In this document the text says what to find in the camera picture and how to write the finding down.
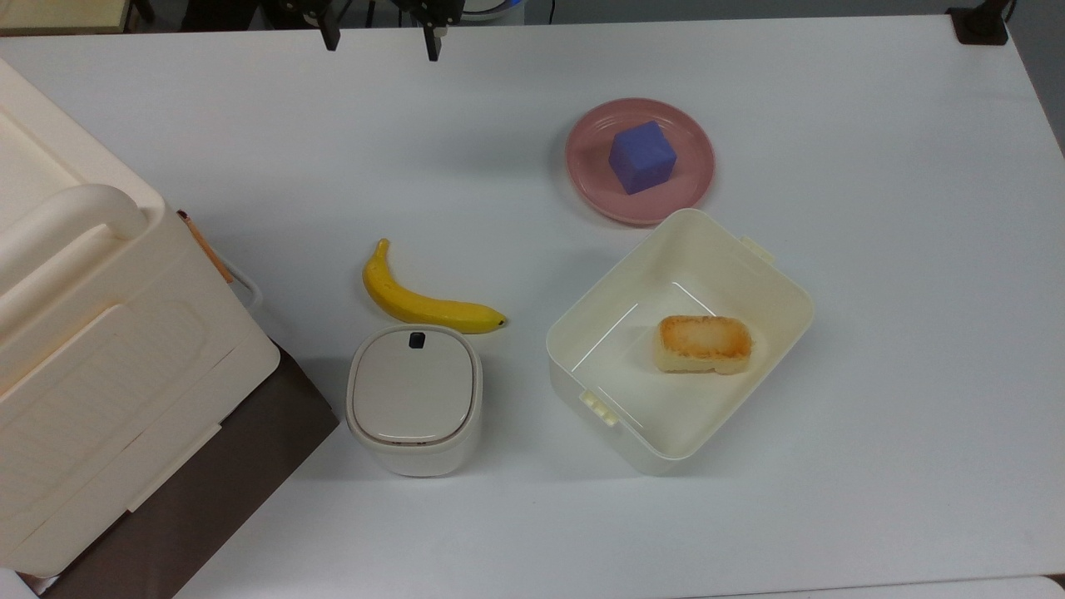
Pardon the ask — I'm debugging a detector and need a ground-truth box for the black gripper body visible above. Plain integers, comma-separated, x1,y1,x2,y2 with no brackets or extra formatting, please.
300,0,463,27

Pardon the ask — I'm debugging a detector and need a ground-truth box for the purple cube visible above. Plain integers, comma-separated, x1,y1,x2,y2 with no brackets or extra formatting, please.
608,121,678,196

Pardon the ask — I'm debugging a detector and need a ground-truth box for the pink plate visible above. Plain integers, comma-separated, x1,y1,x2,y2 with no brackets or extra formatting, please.
565,97,716,227

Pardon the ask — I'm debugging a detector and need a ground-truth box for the orange tape strip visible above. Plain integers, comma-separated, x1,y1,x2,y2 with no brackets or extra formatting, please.
176,210,235,285

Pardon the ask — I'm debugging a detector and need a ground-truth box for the yellow banana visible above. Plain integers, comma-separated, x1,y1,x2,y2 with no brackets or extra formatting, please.
362,239,509,335

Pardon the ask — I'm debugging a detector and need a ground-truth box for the light wooden board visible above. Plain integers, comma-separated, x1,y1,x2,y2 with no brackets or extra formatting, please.
0,0,132,36

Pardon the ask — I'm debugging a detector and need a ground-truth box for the small beige lidded trash can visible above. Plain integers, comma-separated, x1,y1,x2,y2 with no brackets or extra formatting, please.
345,324,484,478

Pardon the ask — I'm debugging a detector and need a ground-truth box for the cream open plastic bin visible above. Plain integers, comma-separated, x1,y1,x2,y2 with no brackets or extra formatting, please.
545,208,816,477

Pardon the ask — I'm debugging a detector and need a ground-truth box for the toasted bread piece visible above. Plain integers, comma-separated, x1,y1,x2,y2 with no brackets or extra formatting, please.
652,314,754,376

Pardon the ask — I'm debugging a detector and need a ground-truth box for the dark brown wooden drawer box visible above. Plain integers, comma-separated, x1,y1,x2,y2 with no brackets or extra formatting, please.
37,341,340,599

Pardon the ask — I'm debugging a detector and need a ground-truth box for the black table clamp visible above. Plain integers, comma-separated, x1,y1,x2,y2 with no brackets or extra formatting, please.
947,0,1014,46

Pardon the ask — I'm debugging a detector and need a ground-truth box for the translucent white drawer handle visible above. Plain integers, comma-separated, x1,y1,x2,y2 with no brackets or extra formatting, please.
223,260,265,312

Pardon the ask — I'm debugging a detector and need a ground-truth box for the cream storage box with handles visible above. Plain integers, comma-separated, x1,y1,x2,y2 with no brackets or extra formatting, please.
0,57,281,579

